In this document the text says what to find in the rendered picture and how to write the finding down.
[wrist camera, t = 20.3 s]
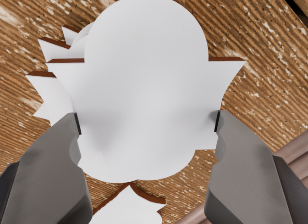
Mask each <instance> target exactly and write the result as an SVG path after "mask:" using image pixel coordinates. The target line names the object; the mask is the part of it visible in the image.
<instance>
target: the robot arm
mask: <svg viewBox="0 0 308 224"><path fill-rule="evenodd" d="M214 132H216V134H217V135H218V139H217V144H216V148H215V152H214V154H215V156H216V158H217V160H218V162H217V163H216V164H214V165H213V166H212V169H211V174H210V179H209V184H208V188H207V193H206V198H205V205H204V214H205V216H206V218H207V219H208V220H209V221H210V222H211V223H212V224H308V189H307V188H306V186H305V185H304V184H303V182H302V181H301V180H300V179H299V178H298V177H297V175H296V174H295V173H294V172H293V170H292V169H291V168H290V166H289V165H288V164H287V163H286V161H285V160H284V159H283V158H282V157H279V156H275V155H274V154H273V152H272V151H271V150H270V148H269V147H268V146H267V145H266V144H265V143H264V142H263V141H262V140H261V139H260V138H259V137H258V136H257V135H256V134H255V133H254V132H253V131H252V130H251V129H250V128H248V127H247V126H246V125H245V124H243V123H242V122H241V121H240V120H238V119H237V118H236V117H235V116H233V115H232V114H231V113H229V112H228V111H227V110H218V113H217V118H216V123H215V128H214ZM81 134H82V133H81V128H80V123H79V120H78V116H77V112H76V113H74V112H70V113H67V114H66V115H65V116H63V117H62V118H61V119H60V120H59V121H57V122H56V123H55V124H54V125H52V126H51V127H50V128H49V129H48V130H46V131H45V132H44V133H43V134H42V135H40V136H39V137H38V138H37V139H36V140H35V141H34V142H33V143H32V144H31V145H30V146H29V147H28V149H27V150H26V151H25V152H24V153H23V155H22V156H21V157H20V159H19V160H18V161H17V162H13V163H10V164H9V165H8V166H7V167H6V169H5V170H4V171H3V172H2V174H1V175H0V224H89V222H90V221H91V219H92V217H93V209H92V203H91V198H90V193H89V190H88V186H87V182H86V179H85V176H84V172H83V169H82V168H80V167H79V166H78V163H79V161H80V159H81V157H82V156H81V153H80V149H79V145H78V142H77V140H78V138H79V135H81Z"/></svg>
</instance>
